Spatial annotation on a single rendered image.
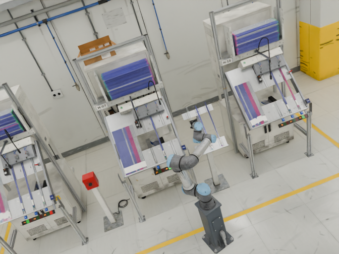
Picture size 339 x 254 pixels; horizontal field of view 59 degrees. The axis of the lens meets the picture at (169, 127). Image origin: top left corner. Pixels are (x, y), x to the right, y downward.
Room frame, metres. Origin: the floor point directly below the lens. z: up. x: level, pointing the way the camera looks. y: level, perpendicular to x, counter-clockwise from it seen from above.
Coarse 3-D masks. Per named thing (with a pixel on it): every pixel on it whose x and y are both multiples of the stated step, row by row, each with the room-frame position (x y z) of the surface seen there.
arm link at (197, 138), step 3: (195, 132) 2.22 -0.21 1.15; (198, 132) 2.21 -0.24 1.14; (201, 132) 2.22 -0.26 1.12; (195, 135) 2.20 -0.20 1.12; (198, 135) 2.19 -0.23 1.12; (201, 135) 2.17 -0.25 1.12; (195, 138) 2.19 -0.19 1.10; (198, 138) 2.17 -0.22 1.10; (201, 138) 2.15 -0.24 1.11; (195, 141) 2.18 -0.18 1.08; (198, 141) 2.17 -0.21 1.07; (201, 141) 2.16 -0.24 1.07
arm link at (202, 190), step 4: (200, 184) 1.93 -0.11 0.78; (204, 184) 1.92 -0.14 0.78; (196, 188) 1.91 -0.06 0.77; (200, 188) 1.89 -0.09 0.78; (204, 188) 1.88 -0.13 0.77; (208, 188) 1.87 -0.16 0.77; (196, 192) 1.89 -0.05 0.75; (200, 192) 1.86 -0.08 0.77; (204, 192) 1.84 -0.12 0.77; (208, 192) 1.85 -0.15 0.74; (196, 196) 1.89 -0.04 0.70; (200, 196) 1.86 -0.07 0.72; (204, 196) 1.84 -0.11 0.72; (208, 196) 1.84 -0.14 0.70; (204, 200) 1.84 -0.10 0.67; (208, 200) 1.84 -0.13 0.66
